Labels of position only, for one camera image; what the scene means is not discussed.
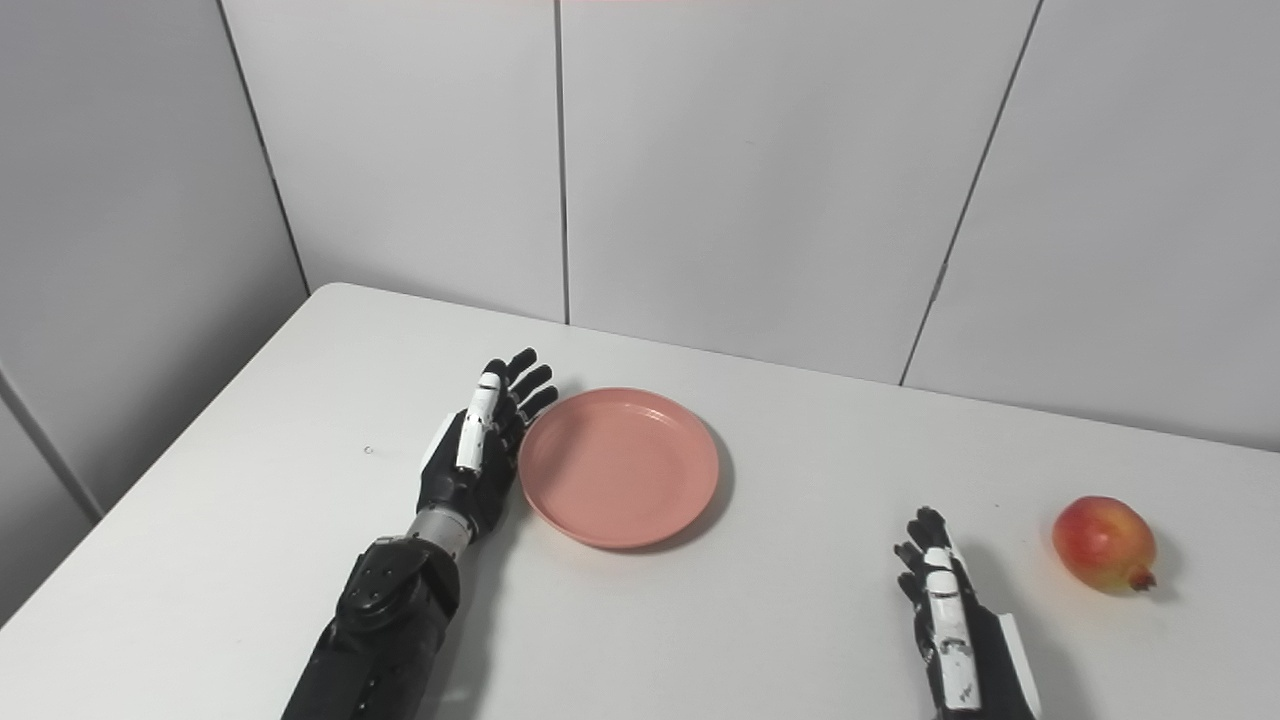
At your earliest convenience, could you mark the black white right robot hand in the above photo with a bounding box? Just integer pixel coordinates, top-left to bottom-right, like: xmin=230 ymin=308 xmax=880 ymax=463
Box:
xmin=893 ymin=506 xmax=1041 ymax=720

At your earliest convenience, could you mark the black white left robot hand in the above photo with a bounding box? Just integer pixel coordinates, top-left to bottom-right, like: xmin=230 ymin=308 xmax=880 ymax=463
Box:
xmin=416 ymin=347 xmax=559 ymax=546

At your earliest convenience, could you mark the pink round plate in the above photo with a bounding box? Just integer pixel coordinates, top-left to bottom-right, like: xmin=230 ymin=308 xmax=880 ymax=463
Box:
xmin=517 ymin=387 xmax=720 ymax=550

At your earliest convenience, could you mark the red yellow pomegranate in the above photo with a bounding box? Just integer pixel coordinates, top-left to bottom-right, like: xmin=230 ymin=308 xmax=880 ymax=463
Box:
xmin=1051 ymin=496 xmax=1159 ymax=594

